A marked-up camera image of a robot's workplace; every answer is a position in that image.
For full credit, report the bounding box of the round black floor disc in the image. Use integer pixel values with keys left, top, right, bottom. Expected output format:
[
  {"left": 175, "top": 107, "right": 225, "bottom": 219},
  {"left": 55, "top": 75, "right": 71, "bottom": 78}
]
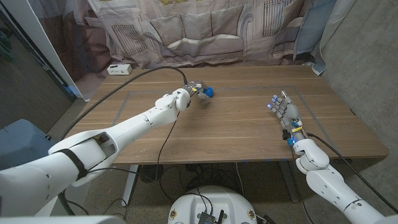
[{"left": 139, "top": 164, "right": 164, "bottom": 184}]

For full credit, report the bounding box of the white pillar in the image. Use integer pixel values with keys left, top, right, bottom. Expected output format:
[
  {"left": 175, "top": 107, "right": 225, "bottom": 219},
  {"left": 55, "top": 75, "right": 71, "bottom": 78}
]
[{"left": 0, "top": 0, "right": 91, "bottom": 102}]

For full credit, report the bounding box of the white table leg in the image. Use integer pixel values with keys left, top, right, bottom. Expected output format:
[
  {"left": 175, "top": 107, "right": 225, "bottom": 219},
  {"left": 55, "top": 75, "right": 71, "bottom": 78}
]
[{"left": 121, "top": 164, "right": 139, "bottom": 207}]

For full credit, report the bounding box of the grey table leg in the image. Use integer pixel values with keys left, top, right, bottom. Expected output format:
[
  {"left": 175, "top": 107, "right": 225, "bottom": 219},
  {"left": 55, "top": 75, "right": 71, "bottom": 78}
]
[{"left": 278, "top": 161, "right": 300, "bottom": 203}]

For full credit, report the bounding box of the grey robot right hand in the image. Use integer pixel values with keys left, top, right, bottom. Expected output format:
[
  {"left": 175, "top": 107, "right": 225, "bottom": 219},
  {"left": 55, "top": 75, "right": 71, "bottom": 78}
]
[{"left": 266, "top": 90, "right": 309, "bottom": 147}]

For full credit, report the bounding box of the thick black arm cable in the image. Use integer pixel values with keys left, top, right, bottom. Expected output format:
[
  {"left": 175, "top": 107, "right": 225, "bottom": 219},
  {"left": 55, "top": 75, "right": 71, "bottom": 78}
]
[
  {"left": 57, "top": 65, "right": 188, "bottom": 216},
  {"left": 306, "top": 133, "right": 398, "bottom": 215}
]

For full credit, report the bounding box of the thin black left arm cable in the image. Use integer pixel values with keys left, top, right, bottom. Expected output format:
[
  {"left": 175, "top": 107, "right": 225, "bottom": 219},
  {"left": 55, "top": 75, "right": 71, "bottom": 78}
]
[{"left": 86, "top": 111, "right": 181, "bottom": 183}]

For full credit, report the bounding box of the white power strip box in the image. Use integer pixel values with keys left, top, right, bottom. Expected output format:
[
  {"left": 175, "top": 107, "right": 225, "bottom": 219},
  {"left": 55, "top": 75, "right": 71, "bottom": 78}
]
[{"left": 106, "top": 63, "right": 133, "bottom": 76}]

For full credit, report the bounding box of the white robot torso base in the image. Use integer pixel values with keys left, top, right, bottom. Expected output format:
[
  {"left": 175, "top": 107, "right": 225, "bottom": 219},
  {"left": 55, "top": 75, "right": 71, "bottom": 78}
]
[{"left": 167, "top": 185, "right": 258, "bottom": 224}]

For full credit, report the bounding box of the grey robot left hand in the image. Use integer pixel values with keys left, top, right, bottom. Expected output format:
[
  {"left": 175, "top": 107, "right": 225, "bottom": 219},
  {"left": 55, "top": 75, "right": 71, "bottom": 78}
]
[{"left": 182, "top": 81, "right": 210, "bottom": 101}]

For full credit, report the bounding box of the tangle of black floor cables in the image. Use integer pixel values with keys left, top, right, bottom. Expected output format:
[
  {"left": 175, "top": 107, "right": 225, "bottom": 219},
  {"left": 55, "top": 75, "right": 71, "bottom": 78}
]
[{"left": 185, "top": 163, "right": 245, "bottom": 195}]

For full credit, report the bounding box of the printed sofa backdrop curtain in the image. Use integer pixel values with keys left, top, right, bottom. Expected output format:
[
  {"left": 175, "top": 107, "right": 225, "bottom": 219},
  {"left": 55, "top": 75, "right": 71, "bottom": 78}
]
[{"left": 29, "top": 0, "right": 357, "bottom": 101}]

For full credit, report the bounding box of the grey tape outline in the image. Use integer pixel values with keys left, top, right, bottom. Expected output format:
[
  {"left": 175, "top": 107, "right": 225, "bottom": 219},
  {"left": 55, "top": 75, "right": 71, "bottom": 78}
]
[{"left": 111, "top": 85, "right": 343, "bottom": 158}]

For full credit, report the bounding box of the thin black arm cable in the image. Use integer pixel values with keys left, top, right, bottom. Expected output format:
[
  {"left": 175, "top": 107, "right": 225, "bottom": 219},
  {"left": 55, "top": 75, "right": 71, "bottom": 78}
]
[
  {"left": 289, "top": 145, "right": 315, "bottom": 224},
  {"left": 86, "top": 111, "right": 181, "bottom": 183}
]

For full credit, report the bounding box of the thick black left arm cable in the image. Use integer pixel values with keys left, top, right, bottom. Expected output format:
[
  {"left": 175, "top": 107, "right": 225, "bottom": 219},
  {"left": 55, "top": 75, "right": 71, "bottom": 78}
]
[{"left": 57, "top": 65, "right": 188, "bottom": 216}]

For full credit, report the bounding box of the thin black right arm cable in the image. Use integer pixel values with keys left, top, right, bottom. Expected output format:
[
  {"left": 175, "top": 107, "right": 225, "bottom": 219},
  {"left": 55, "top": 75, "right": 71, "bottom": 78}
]
[{"left": 289, "top": 145, "right": 315, "bottom": 224}]

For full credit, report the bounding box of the blue-grey plastic bin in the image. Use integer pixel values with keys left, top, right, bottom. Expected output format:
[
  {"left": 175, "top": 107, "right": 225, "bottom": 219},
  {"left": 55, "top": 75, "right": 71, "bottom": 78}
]
[{"left": 0, "top": 118, "right": 53, "bottom": 170}]

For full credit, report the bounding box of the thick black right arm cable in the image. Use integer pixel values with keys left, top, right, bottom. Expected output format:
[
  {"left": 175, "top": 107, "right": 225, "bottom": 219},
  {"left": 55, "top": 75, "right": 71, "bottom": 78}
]
[{"left": 306, "top": 133, "right": 398, "bottom": 215}]

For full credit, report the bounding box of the black electronics on torso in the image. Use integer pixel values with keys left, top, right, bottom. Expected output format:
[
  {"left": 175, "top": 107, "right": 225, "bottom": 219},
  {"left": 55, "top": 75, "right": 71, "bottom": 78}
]
[{"left": 197, "top": 210, "right": 225, "bottom": 224}]

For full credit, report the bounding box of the black floor device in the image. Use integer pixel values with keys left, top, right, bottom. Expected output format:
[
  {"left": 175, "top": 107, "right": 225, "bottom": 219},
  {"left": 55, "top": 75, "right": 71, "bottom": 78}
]
[{"left": 256, "top": 213, "right": 277, "bottom": 224}]

